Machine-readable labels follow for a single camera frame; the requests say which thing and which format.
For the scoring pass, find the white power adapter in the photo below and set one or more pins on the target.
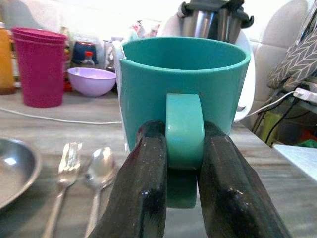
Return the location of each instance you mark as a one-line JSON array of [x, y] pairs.
[[305, 93]]

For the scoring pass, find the dark blue jar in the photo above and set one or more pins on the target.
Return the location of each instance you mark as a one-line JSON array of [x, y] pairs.
[[83, 50]]

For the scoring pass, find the orange juice bottle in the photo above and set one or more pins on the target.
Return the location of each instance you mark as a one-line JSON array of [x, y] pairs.
[[5, 62]]

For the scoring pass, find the magenta plastic cup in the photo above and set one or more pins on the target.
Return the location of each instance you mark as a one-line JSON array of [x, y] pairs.
[[40, 69]]

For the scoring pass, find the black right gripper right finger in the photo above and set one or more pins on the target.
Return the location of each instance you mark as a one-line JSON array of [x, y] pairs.
[[223, 183]]

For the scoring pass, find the grey metal plate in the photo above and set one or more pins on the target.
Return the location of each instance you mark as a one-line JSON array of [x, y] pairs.
[[15, 168]]

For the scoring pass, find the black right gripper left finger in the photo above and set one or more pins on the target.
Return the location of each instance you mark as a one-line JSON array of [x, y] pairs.
[[141, 183]]

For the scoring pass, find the white board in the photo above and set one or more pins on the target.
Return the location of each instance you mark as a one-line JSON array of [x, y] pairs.
[[298, 158]]

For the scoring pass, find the red capped sauce bottle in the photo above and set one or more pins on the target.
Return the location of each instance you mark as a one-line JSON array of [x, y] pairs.
[[88, 59]]

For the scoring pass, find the silver metal fork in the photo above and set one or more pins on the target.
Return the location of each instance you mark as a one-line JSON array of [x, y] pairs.
[[65, 171]]

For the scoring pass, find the grey patterned cloth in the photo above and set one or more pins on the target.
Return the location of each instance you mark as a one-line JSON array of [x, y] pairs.
[[296, 62]]

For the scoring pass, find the silver metal spoon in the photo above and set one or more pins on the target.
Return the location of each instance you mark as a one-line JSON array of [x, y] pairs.
[[99, 171]]

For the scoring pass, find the teal ceramic mug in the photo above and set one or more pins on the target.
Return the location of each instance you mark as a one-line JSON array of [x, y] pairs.
[[184, 99]]

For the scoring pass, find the white kitchen food processor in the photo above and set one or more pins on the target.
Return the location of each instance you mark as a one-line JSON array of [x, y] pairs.
[[215, 24]]

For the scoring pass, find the lilac plastic bowl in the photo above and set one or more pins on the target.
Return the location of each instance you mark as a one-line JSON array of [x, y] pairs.
[[91, 80]]

